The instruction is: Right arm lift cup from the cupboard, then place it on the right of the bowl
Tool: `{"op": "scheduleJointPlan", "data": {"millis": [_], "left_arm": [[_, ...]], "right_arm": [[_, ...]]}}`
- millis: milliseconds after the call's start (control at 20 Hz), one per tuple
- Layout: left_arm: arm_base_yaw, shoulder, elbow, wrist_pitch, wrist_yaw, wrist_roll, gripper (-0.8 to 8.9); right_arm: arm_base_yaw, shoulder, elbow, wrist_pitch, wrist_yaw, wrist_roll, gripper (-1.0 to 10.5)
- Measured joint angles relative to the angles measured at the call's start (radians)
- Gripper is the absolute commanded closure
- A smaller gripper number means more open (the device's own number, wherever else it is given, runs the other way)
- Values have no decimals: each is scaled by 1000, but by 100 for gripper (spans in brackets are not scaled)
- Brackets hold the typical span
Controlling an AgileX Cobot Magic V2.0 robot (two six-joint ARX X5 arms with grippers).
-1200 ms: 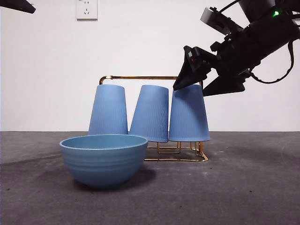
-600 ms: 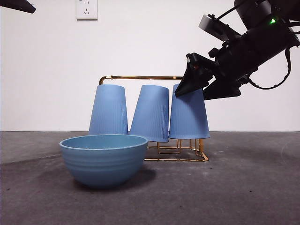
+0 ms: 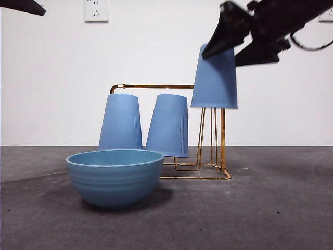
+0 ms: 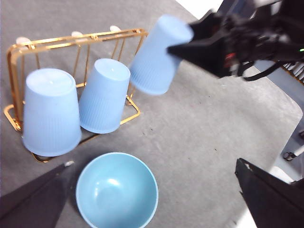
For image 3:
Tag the white wall socket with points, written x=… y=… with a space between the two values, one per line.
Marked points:
x=96 y=11
x=327 y=18

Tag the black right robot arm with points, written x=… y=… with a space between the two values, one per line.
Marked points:
x=286 y=15

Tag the blue ridged bowl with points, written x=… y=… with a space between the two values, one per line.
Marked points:
x=114 y=182

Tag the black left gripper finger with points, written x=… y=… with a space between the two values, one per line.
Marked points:
x=23 y=6

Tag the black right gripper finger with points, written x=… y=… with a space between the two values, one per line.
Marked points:
x=257 y=54
x=229 y=28

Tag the blue ribbed cup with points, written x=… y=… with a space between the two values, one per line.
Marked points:
x=216 y=83
x=121 y=125
x=167 y=127

